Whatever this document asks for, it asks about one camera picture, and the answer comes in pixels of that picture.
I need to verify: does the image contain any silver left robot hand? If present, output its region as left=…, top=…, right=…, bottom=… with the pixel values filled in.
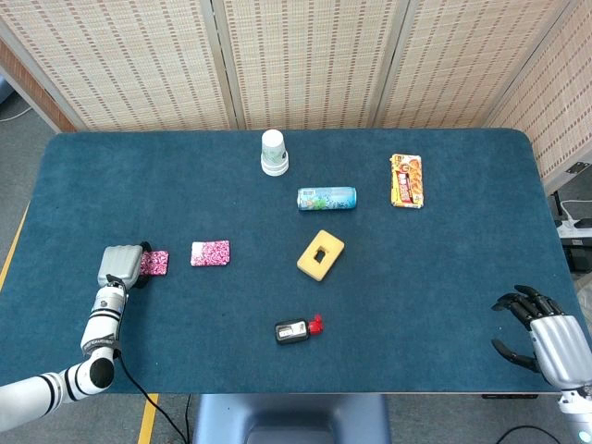
left=95, top=240, right=154, bottom=290

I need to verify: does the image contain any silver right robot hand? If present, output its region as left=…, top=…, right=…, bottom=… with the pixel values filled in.
left=490, top=284, right=592, bottom=389

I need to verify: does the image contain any pink speckled parallelogram tile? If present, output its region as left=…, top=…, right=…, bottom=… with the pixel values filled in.
left=140, top=249, right=170, bottom=278

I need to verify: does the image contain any pink patterned packet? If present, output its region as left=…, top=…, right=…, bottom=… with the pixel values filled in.
left=190, top=239, right=231, bottom=267

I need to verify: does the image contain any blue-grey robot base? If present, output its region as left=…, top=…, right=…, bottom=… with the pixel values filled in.
left=191, top=393, right=392, bottom=444

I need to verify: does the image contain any black table control panel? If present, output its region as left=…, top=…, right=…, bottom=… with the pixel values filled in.
left=480, top=392, right=539, bottom=401

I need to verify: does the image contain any black box on floor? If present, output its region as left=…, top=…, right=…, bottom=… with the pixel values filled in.
left=564, top=237, right=592, bottom=273

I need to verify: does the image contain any yellow floor tape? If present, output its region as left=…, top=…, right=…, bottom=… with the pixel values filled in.
left=0, top=202, right=31, bottom=291
left=137, top=393, right=160, bottom=444

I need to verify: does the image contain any white power strip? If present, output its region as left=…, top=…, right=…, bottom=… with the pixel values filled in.
left=556, top=218, right=592, bottom=240

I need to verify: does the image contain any blue felt table cover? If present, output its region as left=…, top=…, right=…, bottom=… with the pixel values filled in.
left=0, top=128, right=579, bottom=397

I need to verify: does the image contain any black ink bottle red cap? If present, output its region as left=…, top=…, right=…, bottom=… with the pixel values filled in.
left=274, top=314, right=325, bottom=346

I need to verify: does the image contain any white paper cup stack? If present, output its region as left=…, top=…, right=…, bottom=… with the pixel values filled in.
left=260, top=129, right=290, bottom=177

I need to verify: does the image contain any woven bamboo screen panel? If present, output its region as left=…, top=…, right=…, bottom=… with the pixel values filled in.
left=0, top=0, right=240, bottom=134
left=212, top=0, right=411, bottom=131
left=483, top=0, right=592, bottom=195
left=0, top=18, right=78, bottom=135
left=374, top=0, right=574, bottom=131

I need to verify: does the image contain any yellow sponge with square hole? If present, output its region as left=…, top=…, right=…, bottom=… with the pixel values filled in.
left=296, top=229, right=346, bottom=283

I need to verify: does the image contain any yellow snack packet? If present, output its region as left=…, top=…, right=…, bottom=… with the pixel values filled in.
left=388, top=154, right=426, bottom=209

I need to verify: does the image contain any light blue drink can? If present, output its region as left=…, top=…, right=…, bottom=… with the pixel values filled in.
left=296, top=186, right=359, bottom=212

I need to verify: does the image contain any black floor cable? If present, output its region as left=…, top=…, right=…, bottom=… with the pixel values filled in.
left=498, top=424, right=563, bottom=444

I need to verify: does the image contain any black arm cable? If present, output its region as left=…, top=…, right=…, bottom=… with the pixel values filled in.
left=105, top=273, right=193, bottom=444

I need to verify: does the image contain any white power cable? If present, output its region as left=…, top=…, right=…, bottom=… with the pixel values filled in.
left=558, top=198, right=592, bottom=224

